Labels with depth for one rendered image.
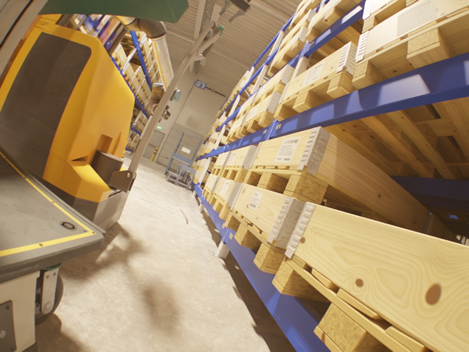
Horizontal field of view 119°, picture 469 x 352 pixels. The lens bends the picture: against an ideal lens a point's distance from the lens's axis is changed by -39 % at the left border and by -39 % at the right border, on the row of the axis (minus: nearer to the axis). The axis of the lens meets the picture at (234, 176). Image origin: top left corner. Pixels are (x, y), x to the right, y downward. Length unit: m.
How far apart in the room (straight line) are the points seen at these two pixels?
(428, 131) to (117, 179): 1.69
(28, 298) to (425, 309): 0.70
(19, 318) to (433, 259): 0.76
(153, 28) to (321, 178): 1.14
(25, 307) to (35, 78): 0.91
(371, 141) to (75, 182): 1.76
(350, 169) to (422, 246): 0.70
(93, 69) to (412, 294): 1.19
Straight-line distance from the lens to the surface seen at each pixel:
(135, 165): 1.23
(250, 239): 1.27
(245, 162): 1.90
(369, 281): 0.57
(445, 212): 3.10
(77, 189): 0.94
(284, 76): 2.23
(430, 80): 0.83
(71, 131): 0.96
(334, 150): 1.07
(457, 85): 0.77
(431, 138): 1.41
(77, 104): 0.97
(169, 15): 0.52
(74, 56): 1.07
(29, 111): 1.11
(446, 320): 0.49
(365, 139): 1.69
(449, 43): 0.95
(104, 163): 1.22
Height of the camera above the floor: 0.55
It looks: 3 degrees up
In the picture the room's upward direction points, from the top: 24 degrees clockwise
